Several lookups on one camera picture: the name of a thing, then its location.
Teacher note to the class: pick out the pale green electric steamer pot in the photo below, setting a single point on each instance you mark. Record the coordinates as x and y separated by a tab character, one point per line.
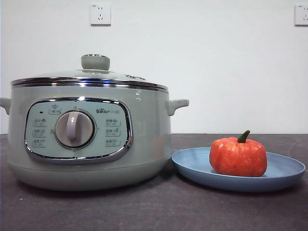
149	134

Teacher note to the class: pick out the white wall socket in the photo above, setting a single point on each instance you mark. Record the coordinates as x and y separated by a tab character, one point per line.
302	14
101	14

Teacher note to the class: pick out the glass lid with green knob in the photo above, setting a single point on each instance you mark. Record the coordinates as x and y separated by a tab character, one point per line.
95	63

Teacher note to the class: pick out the blue round plate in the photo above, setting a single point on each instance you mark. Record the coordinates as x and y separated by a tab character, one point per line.
192	166

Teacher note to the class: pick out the orange pumpkin with green stem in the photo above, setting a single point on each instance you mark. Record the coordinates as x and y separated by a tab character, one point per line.
238	158

